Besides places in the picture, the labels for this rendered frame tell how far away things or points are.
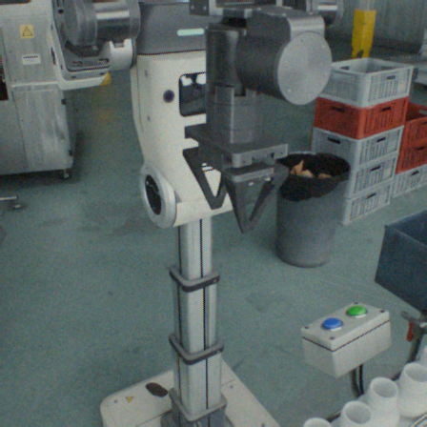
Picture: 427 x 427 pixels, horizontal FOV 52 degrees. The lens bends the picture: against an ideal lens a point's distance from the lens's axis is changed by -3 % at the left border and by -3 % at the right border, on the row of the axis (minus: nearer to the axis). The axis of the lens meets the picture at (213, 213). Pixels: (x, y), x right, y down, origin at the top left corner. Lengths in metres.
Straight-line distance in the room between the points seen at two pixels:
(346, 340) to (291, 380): 1.43
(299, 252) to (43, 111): 2.43
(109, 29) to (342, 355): 0.64
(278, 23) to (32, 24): 3.62
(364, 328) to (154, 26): 0.68
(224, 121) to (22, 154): 3.80
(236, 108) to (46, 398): 1.93
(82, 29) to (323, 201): 2.10
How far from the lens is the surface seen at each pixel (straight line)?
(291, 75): 0.36
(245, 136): 0.44
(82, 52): 0.85
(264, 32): 0.38
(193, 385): 1.40
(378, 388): 0.68
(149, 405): 1.77
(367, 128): 3.24
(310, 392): 2.17
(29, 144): 4.15
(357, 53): 10.96
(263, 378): 2.19
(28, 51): 3.96
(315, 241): 2.79
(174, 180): 0.96
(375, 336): 0.83
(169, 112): 0.90
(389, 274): 1.54
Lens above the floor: 1.63
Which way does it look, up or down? 28 degrees down
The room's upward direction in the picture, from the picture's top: straight up
